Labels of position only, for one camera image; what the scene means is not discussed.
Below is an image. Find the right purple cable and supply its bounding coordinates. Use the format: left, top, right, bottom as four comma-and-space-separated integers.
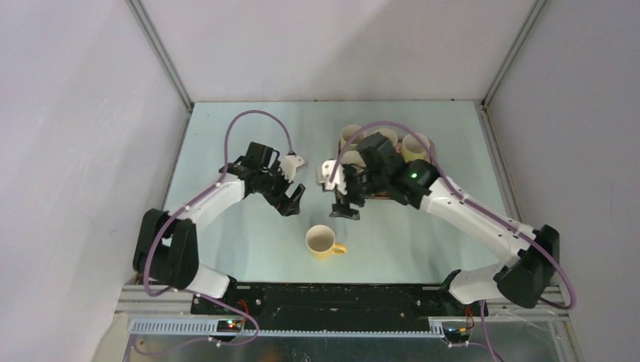
327, 121, 577, 362

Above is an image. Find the pink cup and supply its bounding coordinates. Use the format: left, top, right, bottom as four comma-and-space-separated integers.
376, 127, 398, 146

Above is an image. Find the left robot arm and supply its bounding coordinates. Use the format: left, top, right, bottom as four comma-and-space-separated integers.
132, 142, 306, 314

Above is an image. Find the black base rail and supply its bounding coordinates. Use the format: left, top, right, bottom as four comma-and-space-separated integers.
222, 282, 483, 333

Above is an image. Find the yellow-green mug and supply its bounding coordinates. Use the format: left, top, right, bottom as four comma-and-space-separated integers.
401, 133, 431, 163

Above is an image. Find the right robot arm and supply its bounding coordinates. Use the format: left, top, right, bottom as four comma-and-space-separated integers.
318, 133, 559, 315

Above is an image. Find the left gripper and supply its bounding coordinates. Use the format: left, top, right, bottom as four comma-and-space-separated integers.
258, 160, 305, 216

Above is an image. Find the metal tray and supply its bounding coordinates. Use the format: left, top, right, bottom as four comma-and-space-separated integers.
358, 138, 437, 172

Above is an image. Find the yellow mug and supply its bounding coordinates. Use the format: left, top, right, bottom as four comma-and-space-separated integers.
305, 225, 347, 259

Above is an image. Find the blue mug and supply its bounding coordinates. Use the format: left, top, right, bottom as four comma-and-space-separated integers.
340, 150, 366, 170

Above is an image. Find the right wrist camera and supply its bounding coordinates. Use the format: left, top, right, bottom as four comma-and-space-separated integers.
316, 159, 343, 192

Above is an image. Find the green cup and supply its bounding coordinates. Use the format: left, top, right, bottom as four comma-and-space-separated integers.
339, 124, 368, 150

